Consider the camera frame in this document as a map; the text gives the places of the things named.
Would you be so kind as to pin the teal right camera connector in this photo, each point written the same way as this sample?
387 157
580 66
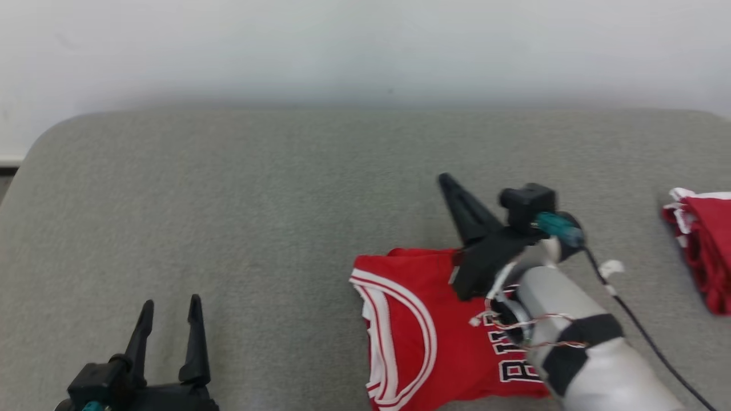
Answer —
557 225

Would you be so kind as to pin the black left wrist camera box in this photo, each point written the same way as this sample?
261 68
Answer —
97 379

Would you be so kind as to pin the red white basketball jersey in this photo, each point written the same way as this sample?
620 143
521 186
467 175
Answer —
411 342

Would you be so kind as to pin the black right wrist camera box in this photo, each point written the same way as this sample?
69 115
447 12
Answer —
528 202

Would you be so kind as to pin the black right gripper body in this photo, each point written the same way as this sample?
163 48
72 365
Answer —
485 262

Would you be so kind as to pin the teal camera connector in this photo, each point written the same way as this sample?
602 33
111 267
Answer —
557 225
93 407

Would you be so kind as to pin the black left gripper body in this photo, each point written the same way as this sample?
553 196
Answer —
171 399

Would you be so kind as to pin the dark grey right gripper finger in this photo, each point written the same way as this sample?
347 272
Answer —
471 217

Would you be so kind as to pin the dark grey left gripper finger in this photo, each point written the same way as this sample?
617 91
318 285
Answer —
195 354
140 342

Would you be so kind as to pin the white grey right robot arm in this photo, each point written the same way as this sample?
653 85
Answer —
599 371

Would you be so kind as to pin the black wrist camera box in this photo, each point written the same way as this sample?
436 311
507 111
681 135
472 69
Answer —
97 379
528 202

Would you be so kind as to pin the red white shorts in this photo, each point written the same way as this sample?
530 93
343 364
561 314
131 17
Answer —
705 251

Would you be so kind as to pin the teal left camera connector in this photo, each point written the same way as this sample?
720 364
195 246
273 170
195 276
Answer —
93 407

